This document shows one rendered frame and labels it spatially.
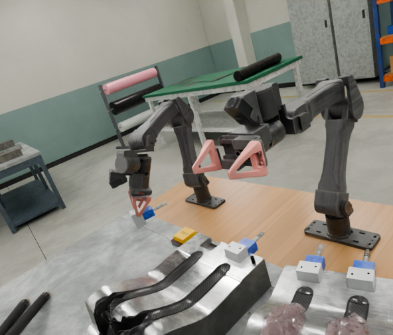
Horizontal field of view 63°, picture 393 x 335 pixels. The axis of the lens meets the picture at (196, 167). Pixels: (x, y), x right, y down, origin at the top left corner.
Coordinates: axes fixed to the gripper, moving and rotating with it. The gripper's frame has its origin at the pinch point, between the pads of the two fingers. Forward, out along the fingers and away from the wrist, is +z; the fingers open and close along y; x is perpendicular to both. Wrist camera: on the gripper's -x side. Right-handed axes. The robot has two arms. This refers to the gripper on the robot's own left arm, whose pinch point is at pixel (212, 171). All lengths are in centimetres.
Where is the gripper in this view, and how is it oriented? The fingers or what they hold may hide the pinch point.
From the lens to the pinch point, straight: 59.7
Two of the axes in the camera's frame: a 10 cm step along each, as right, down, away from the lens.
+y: 6.4, 0.9, -7.7
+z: -7.1, 4.5, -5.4
